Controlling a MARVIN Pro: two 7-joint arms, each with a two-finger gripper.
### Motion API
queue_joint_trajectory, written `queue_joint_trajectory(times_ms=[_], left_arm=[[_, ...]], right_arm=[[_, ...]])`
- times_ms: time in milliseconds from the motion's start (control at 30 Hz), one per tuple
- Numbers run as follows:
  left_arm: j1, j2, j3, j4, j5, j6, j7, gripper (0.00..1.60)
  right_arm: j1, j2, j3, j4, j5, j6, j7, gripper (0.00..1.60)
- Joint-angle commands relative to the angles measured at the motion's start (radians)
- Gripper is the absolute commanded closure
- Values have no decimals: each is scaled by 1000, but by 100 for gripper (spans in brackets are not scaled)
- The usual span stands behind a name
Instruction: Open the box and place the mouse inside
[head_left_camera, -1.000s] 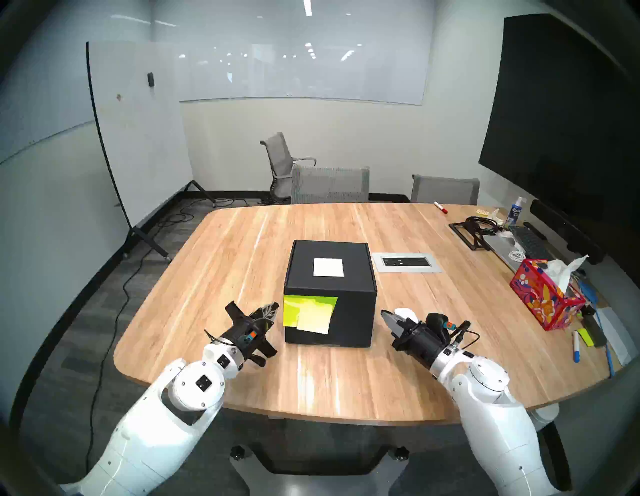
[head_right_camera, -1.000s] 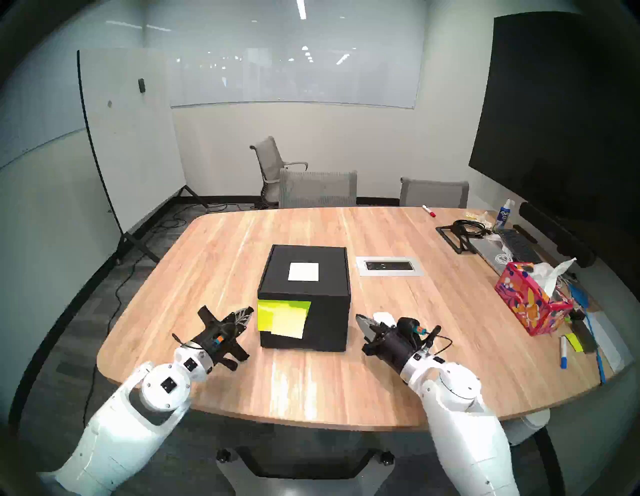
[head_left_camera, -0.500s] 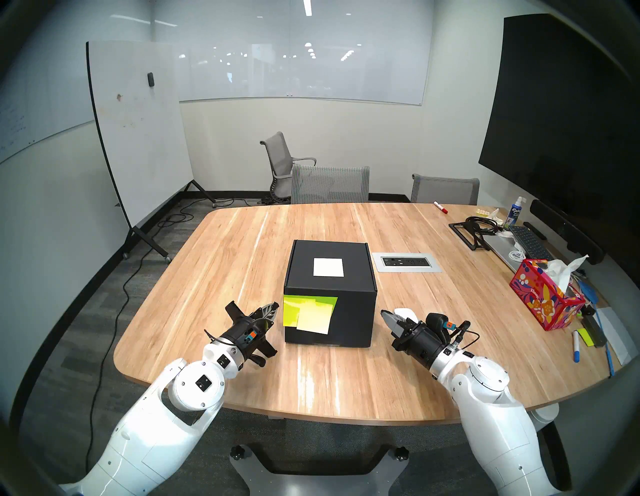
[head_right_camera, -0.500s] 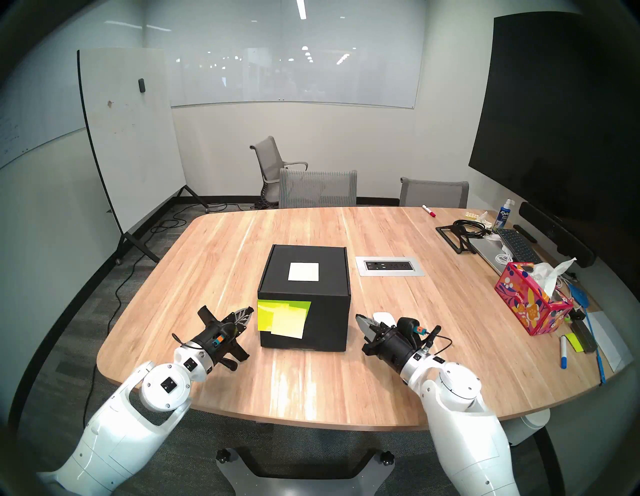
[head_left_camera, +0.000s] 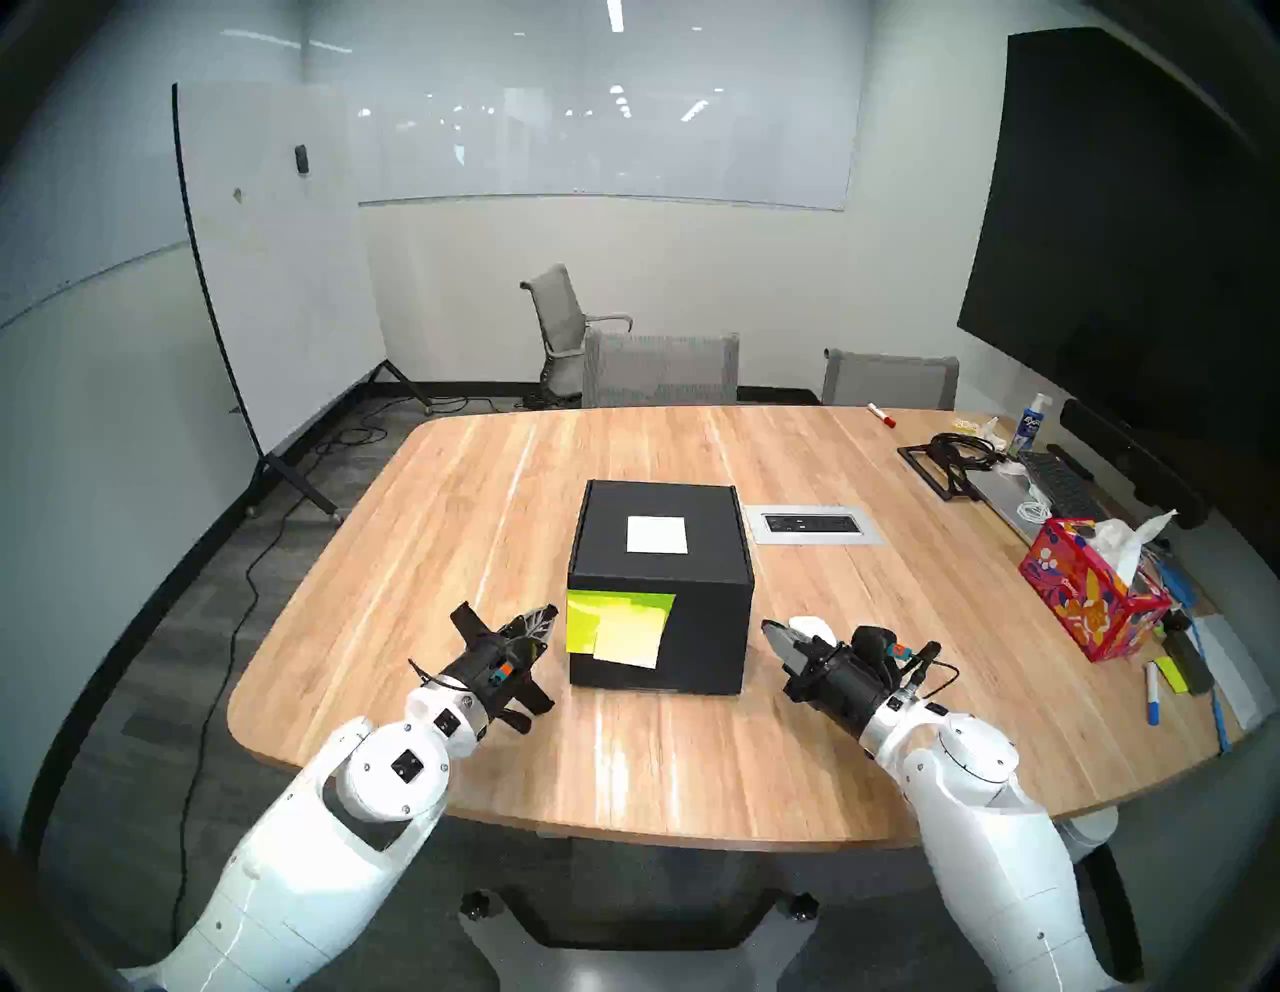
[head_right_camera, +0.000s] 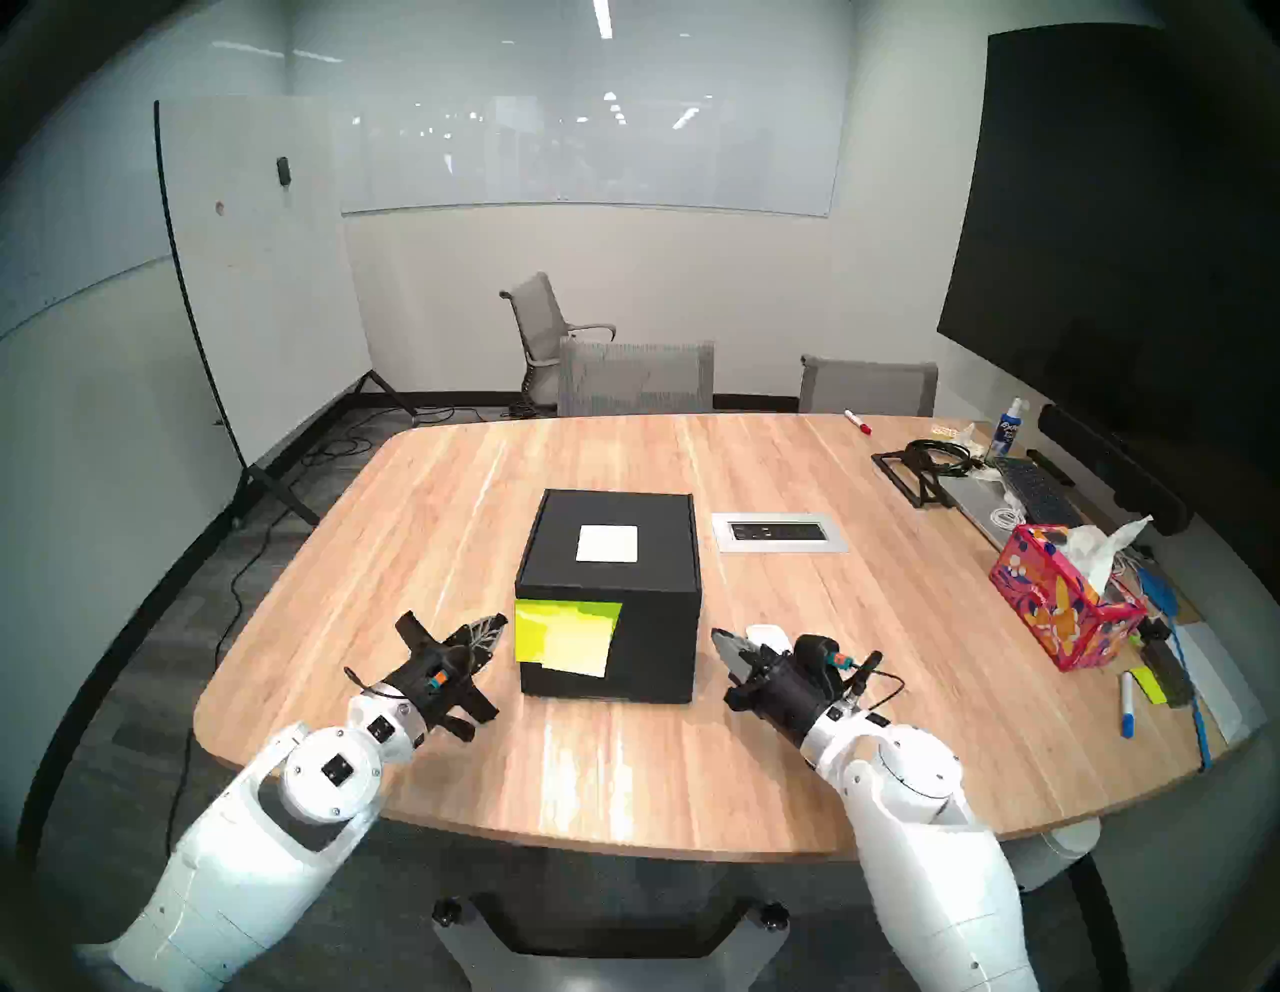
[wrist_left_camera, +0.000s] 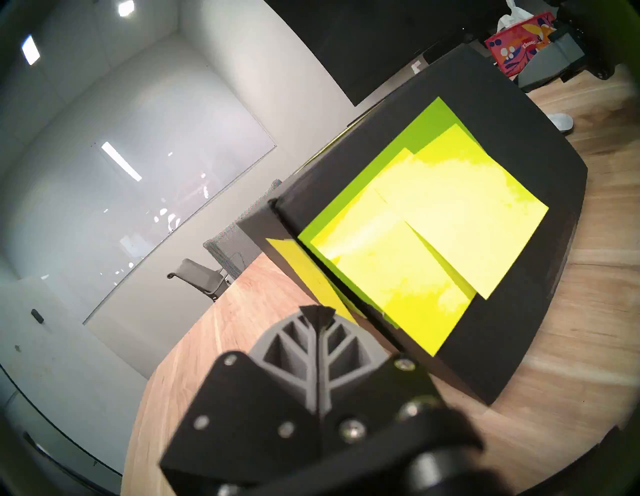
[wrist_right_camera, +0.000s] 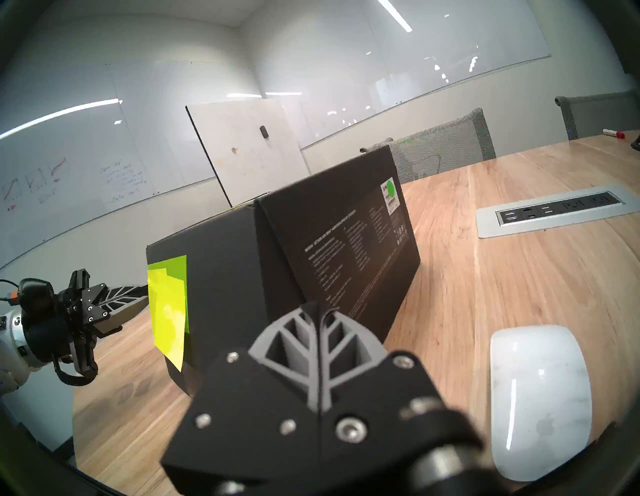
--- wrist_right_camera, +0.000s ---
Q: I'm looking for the gray mesh office chair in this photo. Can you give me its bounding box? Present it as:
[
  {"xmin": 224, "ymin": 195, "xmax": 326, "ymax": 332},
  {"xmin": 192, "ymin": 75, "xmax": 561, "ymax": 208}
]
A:
[{"xmin": 360, "ymin": 108, "xmax": 497, "ymax": 184}]

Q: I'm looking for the black cardboard box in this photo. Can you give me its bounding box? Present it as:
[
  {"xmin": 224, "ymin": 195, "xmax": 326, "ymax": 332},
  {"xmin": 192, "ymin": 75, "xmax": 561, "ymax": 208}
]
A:
[{"xmin": 146, "ymin": 145, "xmax": 421, "ymax": 398}]

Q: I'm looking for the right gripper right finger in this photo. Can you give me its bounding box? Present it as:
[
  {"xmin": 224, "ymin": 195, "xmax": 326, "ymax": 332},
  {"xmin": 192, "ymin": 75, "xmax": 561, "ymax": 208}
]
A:
[{"xmin": 317, "ymin": 301, "xmax": 483, "ymax": 496}]

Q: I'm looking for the glass wall whiteboard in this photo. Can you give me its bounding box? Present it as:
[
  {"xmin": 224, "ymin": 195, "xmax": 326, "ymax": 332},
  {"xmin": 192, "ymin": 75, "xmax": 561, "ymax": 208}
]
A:
[{"xmin": 250, "ymin": 0, "xmax": 551, "ymax": 149}]

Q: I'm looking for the lime green sticky note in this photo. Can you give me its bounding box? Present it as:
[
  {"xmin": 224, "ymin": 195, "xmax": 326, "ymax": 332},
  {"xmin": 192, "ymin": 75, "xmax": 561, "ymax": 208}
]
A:
[{"xmin": 147, "ymin": 255, "xmax": 190, "ymax": 335}]

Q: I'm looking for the white computer mouse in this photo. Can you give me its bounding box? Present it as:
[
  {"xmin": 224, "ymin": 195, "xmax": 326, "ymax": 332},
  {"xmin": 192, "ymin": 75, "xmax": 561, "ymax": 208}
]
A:
[{"xmin": 489, "ymin": 325, "xmax": 593, "ymax": 482}]

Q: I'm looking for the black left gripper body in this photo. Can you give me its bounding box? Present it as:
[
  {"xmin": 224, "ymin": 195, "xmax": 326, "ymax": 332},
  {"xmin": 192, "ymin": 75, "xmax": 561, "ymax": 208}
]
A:
[{"xmin": 17, "ymin": 270, "xmax": 111, "ymax": 387}]

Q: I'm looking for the gray plain-back office chair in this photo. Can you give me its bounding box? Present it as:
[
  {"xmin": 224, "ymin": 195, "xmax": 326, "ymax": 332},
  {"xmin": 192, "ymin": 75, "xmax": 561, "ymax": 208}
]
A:
[{"xmin": 555, "ymin": 90, "xmax": 640, "ymax": 141}]

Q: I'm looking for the rolling whiteboard on stand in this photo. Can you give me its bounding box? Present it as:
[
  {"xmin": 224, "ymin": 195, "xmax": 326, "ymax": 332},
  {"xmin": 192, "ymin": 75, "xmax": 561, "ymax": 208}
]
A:
[{"xmin": 186, "ymin": 98, "xmax": 311, "ymax": 207}]

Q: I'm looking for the yellow sticky note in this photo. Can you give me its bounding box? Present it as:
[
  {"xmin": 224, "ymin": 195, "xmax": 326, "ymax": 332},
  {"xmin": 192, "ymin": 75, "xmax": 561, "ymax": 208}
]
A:
[
  {"xmin": 147, "ymin": 267, "xmax": 183, "ymax": 303},
  {"xmin": 152, "ymin": 280, "xmax": 187, "ymax": 373}
]

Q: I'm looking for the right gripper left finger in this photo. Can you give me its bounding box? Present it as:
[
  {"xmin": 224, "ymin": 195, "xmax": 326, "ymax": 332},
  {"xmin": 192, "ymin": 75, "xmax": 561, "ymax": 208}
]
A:
[{"xmin": 160, "ymin": 301, "xmax": 321, "ymax": 496}]

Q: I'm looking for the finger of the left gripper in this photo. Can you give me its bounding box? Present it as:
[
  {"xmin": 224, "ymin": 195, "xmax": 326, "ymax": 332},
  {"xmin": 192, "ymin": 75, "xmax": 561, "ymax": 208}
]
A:
[
  {"xmin": 99, "ymin": 285, "xmax": 150, "ymax": 311},
  {"xmin": 94, "ymin": 297, "xmax": 151, "ymax": 336}
]

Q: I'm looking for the silver table power panel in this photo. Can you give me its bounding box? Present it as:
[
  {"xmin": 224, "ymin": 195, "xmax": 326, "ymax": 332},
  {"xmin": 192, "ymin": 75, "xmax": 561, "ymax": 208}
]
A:
[{"xmin": 476, "ymin": 183, "xmax": 640, "ymax": 239}]

